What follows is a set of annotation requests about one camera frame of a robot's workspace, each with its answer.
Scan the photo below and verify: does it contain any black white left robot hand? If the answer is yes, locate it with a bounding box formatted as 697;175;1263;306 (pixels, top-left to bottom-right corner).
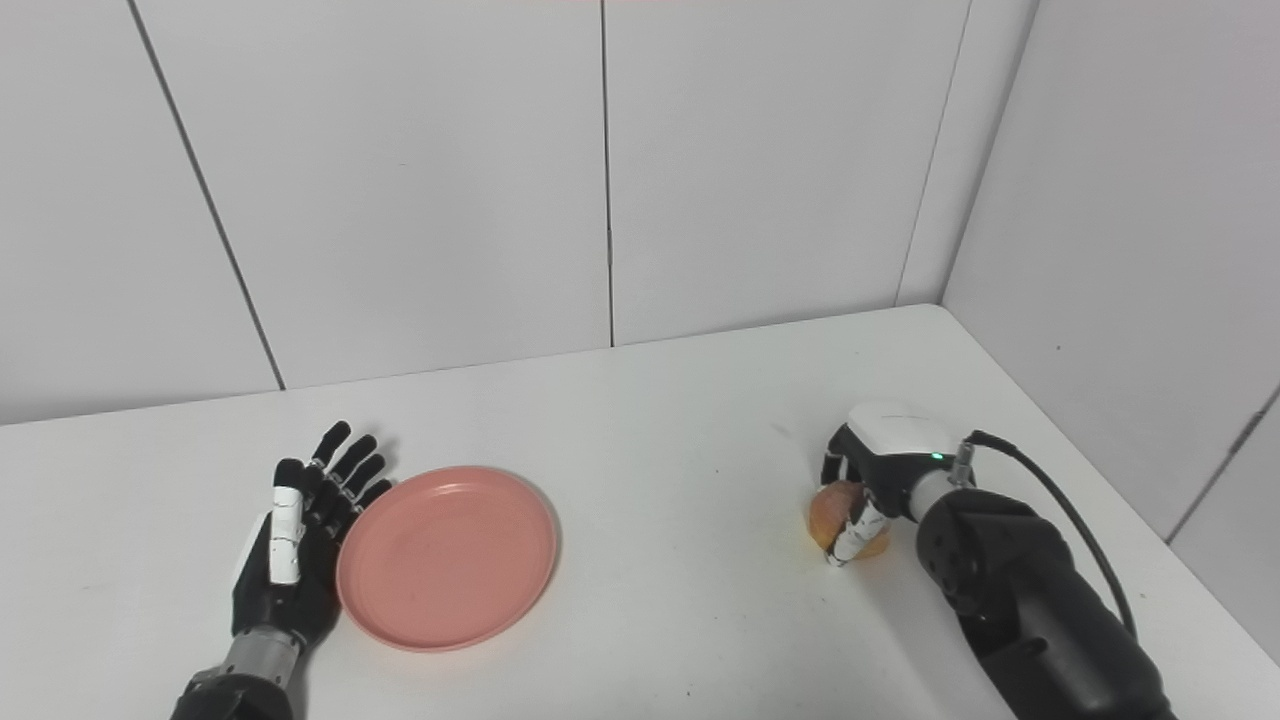
230;420;394;651

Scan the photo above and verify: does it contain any orange cream puff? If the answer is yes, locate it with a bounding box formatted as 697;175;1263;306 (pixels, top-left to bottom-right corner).
808;480;891;559

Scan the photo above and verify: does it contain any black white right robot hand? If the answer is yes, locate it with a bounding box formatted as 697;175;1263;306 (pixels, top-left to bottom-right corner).
820;402;961;568

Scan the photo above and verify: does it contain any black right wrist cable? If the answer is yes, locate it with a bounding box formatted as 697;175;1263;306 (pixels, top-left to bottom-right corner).
955;430;1138;641

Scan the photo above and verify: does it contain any pink round plate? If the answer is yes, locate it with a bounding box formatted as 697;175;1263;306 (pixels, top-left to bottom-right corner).
335;465;559;654

